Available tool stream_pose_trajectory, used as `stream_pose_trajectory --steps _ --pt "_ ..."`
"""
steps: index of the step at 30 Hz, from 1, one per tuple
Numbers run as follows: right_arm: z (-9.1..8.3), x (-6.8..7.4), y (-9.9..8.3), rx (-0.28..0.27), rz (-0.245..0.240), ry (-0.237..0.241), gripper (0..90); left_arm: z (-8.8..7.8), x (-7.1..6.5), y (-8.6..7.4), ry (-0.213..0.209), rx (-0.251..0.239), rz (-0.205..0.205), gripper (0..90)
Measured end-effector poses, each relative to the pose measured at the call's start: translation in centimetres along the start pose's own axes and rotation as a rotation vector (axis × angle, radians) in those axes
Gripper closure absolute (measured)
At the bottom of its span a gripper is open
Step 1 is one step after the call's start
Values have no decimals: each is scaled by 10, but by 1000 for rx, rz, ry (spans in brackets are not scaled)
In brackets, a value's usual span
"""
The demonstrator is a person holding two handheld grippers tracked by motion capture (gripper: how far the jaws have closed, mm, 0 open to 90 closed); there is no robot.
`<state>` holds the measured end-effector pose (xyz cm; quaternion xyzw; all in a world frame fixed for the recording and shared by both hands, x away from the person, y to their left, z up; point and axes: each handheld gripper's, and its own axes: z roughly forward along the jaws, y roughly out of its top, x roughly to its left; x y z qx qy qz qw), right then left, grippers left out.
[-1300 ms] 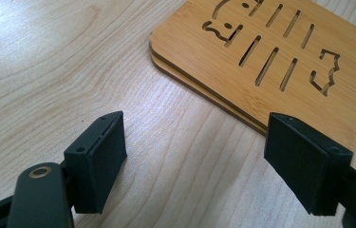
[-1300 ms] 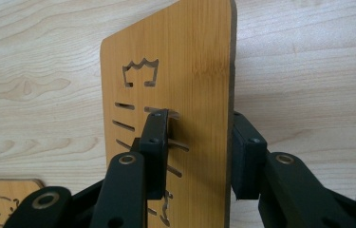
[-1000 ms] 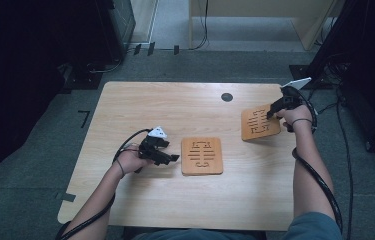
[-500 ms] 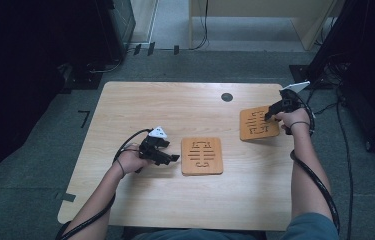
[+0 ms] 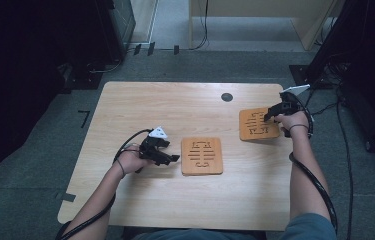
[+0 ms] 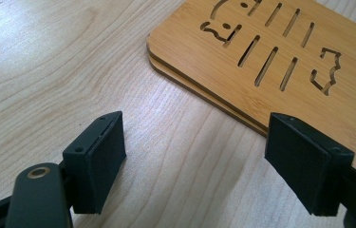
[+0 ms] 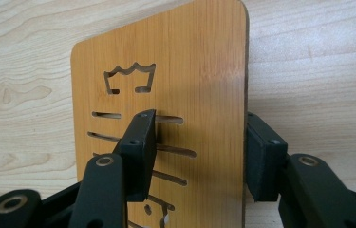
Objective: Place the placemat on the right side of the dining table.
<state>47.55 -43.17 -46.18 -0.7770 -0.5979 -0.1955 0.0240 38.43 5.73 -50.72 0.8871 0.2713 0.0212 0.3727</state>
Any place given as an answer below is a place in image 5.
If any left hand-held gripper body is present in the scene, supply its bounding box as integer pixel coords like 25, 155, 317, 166
139, 126, 171, 164

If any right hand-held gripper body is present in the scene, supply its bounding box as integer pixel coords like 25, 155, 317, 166
279, 84, 311, 115

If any carved square wooden coaster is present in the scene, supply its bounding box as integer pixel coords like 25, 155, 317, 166
180, 136, 224, 177
238, 106, 281, 142

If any person's right hand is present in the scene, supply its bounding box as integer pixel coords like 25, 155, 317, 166
273, 110, 311, 140

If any person's left hand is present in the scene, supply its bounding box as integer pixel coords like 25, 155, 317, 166
116, 144, 153, 176

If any black right wrist band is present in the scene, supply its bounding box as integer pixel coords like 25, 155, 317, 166
288, 123, 311, 133

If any black wrist band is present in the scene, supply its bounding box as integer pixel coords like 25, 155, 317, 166
288, 123, 311, 133
113, 158, 127, 180

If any black left wrist band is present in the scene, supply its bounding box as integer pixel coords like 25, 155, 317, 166
113, 158, 127, 180

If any angled black floor tape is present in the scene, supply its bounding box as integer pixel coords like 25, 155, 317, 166
77, 109, 91, 130

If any black floor stand base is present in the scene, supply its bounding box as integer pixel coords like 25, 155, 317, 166
56, 62, 104, 95

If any grey floor tape patch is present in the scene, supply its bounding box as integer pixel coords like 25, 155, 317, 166
54, 191, 77, 203

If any person's blue shirt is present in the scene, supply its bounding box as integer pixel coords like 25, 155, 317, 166
131, 213, 339, 240

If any left hand-held gripper black cable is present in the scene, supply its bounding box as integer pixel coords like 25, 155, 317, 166
55, 128, 153, 240

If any hand-held gripper black cable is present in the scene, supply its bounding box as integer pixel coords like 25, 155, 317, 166
55, 128, 153, 240
284, 93, 339, 236

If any black stand base plate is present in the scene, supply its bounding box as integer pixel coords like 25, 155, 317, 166
289, 64, 335, 90

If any long black floor cable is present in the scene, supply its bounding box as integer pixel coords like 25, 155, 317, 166
335, 86, 355, 240

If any right hand-held gripper black cable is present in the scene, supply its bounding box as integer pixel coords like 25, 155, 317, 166
284, 93, 339, 236

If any black hanging cable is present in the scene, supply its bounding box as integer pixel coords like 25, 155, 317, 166
193, 0, 210, 51

